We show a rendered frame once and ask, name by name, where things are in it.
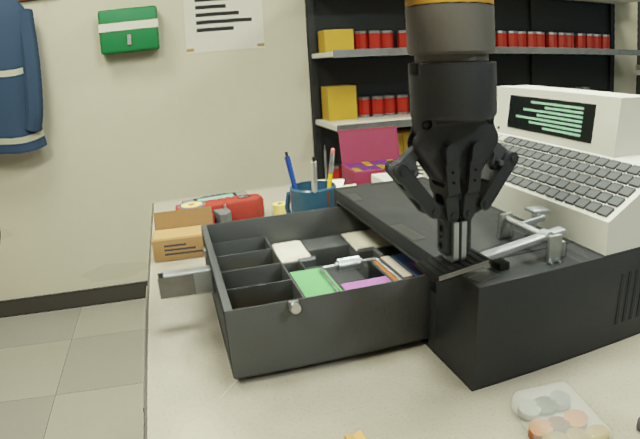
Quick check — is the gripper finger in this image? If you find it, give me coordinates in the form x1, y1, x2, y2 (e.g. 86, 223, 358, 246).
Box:
384, 144, 457, 263
455, 131, 520, 264

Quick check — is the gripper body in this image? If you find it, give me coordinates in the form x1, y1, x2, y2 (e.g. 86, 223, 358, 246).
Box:
405, 60, 499, 186

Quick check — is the pink open box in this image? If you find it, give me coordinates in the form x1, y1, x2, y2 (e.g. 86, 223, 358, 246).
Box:
337, 125, 402, 186

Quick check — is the silver bill weight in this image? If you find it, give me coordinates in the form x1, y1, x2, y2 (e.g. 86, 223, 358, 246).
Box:
321, 254, 382, 293

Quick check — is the dark grey till base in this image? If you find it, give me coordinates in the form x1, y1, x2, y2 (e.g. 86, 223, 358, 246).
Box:
334, 178, 640, 393

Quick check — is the dark grey till drawer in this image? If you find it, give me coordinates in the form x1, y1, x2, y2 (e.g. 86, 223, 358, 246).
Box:
202, 206, 434, 381

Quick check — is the clear coin tray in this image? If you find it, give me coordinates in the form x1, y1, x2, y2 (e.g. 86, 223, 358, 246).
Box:
510, 380, 613, 439

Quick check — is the cream note stack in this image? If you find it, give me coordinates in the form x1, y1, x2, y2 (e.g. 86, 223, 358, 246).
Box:
340, 229, 389, 251

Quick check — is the orange and blue note stack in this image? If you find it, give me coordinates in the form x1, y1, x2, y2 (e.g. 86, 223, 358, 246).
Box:
378, 252, 424, 282

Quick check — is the blue mug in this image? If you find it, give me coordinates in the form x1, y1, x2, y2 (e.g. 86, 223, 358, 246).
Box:
285, 180, 337, 214

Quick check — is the dark shelf unit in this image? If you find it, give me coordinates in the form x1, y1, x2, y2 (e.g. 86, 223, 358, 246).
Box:
304, 0, 640, 181

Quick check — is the purple note stack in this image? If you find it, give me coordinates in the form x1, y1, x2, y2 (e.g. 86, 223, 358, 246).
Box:
340, 275, 392, 292

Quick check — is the blue pen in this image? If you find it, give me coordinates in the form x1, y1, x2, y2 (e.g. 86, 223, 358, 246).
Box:
284, 151, 299, 190

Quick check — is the white note stack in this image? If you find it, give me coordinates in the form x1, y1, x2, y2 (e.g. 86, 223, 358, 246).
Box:
271, 240, 317, 264

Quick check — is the cream cash register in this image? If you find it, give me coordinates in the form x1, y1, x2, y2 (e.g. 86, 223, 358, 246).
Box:
493, 83, 640, 256

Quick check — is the green note stack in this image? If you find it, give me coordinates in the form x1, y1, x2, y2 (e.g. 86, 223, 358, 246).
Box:
289, 267, 337, 299

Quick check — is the red label dispenser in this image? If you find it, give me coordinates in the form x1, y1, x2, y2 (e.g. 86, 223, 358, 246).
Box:
175, 191, 265, 223

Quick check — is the plain cardboard box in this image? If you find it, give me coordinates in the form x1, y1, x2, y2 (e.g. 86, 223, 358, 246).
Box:
153, 205, 216, 231

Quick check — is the cardboard box with label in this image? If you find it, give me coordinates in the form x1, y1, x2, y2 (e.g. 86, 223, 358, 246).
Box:
151, 225, 207, 264

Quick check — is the white paper notice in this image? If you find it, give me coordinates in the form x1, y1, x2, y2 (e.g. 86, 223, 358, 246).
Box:
180, 0, 266, 55

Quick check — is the green first aid box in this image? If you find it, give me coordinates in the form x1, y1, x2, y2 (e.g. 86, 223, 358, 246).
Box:
97, 5, 161, 57

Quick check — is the blue coat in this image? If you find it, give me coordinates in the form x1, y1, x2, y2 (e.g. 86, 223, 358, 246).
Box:
0, 0, 49, 156

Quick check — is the silver latch bracket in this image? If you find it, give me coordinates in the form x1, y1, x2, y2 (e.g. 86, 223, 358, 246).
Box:
480, 204, 569, 266

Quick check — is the grey drawer slide rail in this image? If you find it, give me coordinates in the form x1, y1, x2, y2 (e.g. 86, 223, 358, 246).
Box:
158, 265, 212, 300

